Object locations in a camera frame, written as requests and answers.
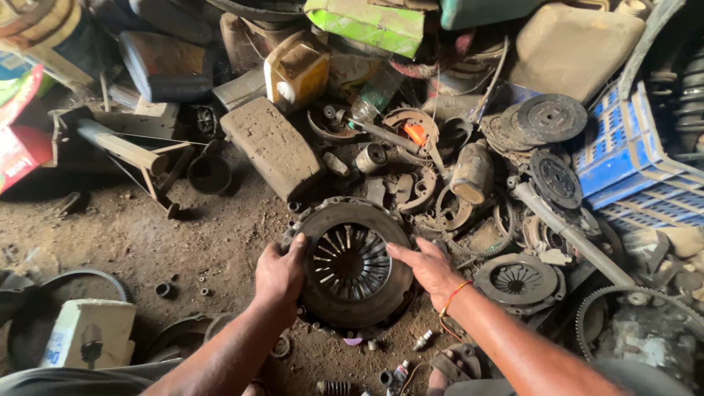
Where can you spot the person's left hand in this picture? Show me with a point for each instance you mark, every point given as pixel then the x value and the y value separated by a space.
pixel 278 278

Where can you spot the person's right hand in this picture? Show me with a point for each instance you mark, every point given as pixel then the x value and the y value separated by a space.
pixel 437 272

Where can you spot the large clutch pressure plate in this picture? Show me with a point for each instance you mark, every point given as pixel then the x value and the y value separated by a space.
pixel 352 264

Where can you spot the red thread wristband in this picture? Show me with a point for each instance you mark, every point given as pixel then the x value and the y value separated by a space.
pixel 454 294

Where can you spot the round brake shoe pair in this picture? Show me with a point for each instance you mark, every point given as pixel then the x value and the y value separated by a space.
pixel 454 212

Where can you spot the small spark plug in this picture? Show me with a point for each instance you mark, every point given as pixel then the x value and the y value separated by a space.
pixel 422 340

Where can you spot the small clutch pressure plate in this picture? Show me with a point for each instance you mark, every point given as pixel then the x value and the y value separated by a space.
pixel 517 280

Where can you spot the curved brake shoe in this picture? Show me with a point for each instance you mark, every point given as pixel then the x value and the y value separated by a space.
pixel 421 192

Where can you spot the person's sandal foot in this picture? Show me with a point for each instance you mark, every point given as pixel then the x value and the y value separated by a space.
pixel 454 366

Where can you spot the rusty cylindrical filter can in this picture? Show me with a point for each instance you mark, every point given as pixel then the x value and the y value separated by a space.
pixel 473 173

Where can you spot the small white tube bottle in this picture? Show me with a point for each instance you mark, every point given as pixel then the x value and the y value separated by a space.
pixel 399 377

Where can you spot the black plastic funnel cup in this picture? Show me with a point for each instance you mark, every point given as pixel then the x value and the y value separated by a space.
pixel 209 176

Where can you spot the black rubber bellows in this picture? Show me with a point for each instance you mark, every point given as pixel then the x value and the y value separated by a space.
pixel 334 388

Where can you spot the small metal bearing cylinder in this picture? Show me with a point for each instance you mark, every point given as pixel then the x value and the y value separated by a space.
pixel 371 158

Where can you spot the dusty grey block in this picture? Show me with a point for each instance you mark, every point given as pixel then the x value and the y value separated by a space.
pixel 272 146

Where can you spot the long grey steel shaft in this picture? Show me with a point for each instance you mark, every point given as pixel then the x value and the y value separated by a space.
pixel 572 236

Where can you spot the orange plastic piece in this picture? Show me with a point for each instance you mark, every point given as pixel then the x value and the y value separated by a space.
pixel 416 133

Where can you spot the small dark clutch disc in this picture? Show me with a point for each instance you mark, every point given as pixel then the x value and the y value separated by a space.
pixel 556 180

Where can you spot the stack of worn friction discs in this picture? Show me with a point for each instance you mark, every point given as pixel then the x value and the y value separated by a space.
pixel 500 129

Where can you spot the rusty brake shoe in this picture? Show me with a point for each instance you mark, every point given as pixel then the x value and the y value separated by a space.
pixel 412 116

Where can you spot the clear plastic bottle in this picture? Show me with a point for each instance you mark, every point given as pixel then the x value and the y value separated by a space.
pixel 377 93

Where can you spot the grey flat metal box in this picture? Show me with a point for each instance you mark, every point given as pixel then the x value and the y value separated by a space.
pixel 239 89

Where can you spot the large dark clutch disc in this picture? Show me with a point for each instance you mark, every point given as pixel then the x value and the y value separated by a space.
pixel 551 117

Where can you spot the white carton box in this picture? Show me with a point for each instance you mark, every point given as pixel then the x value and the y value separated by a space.
pixel 91 333

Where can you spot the dusty metal stand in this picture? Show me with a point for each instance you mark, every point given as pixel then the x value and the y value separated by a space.
pixel 129 148

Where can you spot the yellow oil can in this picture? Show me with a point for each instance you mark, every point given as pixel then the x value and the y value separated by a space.
pixel 297 71

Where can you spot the blue plastic crate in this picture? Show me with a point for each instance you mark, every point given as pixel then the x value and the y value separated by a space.
pixel 621 154

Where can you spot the person's grey trousers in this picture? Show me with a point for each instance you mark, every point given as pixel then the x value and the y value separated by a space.
pixel 71 379

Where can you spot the brown dusty jug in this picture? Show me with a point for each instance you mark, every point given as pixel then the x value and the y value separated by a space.
pixel 245 41

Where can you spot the dark dusty oil can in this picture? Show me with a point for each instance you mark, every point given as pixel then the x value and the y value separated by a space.
pixel 165 66

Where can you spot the green carton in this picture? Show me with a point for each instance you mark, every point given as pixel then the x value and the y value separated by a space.
pixel 368 25

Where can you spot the tan plastic jerry can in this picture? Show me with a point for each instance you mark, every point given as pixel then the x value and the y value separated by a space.
pixel 575 49

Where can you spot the teal plastic container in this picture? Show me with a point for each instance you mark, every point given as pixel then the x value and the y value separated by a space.
pixel 484 12

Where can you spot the red printed carton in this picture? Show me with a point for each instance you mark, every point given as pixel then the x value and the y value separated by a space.
pixel 19 143

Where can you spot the black coil spring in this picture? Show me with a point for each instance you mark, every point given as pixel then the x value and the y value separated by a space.
pixel 694 99

